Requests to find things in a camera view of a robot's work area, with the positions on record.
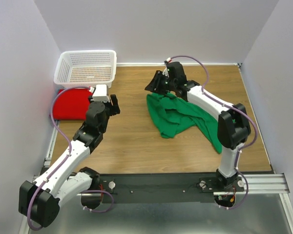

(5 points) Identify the aluminium frame rail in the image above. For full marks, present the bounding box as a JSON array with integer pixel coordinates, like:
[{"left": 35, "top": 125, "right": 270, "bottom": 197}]
[{"left": 18, "top": 121, "right": 293, "bottom": 234}]

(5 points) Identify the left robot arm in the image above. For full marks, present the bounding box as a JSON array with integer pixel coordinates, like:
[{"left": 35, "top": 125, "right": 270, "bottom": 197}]
[{"left": 19, "top": 95, "right": 120, "bottom": 231}]

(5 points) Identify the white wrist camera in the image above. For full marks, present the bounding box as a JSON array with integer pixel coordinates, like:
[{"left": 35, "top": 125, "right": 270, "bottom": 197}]
[
  {"left": 89, "top": 84, "right": 110, "bottom": 102},
  {"left": 163, "top": 57, "right": 172, "bottom": 77}
]

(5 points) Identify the folded red t shirt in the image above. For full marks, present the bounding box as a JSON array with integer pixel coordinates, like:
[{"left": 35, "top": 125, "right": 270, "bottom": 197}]
[{"left": 53, "top": 88, "right": 91, "bottom": 120}]

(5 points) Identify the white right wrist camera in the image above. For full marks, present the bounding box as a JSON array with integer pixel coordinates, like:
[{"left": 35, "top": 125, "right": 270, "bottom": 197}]
[{"left": 163, "top": 57, "right": 172, "bottom": 77}]

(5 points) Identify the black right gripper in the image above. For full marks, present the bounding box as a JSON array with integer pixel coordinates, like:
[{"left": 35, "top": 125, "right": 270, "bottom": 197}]
[{"left": 144, "top": 70, "right": 176, "bottom": 96}]

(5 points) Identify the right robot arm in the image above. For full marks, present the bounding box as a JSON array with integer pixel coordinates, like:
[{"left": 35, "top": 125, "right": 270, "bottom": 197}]
[{"left": 145, "top": 61, "right": 251, "bottom": 191}]

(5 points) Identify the white plastic perforated basket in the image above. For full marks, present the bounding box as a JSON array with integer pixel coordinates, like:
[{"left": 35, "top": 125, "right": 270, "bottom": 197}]
[{"left": 54, "top": 50, "right": 117, "bottom": 88}]

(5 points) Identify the green t shirt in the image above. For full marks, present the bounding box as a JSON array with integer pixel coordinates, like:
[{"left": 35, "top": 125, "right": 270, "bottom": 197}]
[{"left": 146, "top": 93, "right": 222, "bottom": 154}]

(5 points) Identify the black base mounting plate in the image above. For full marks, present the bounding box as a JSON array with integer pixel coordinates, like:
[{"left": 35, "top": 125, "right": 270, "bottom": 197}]
[{"left": 80, "top": 172, "right": 245, "bottom": 204}]

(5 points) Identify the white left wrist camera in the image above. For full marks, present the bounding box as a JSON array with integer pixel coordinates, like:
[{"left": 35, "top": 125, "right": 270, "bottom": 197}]
[{"left": 89, "top": 84, "right": 110, "bottom": 102}]

